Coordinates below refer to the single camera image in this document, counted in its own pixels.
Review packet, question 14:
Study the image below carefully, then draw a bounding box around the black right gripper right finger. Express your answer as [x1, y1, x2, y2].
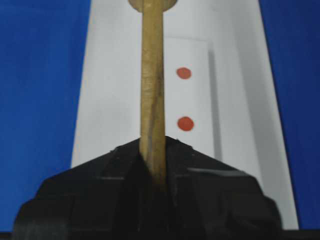
[166, 137, 283, 240]

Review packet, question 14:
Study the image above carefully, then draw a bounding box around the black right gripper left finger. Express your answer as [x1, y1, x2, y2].
[12, 139, 155, 240]

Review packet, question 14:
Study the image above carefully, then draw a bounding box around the wooden mallet hammer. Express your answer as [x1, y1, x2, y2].
[129, 0, 177, 192]

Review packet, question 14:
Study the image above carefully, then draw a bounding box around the large white foam board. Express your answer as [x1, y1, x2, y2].
[71, 0, 299, 230]

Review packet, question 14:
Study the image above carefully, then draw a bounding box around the small white raised plate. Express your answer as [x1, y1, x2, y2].
[164, 37, 215, 157]

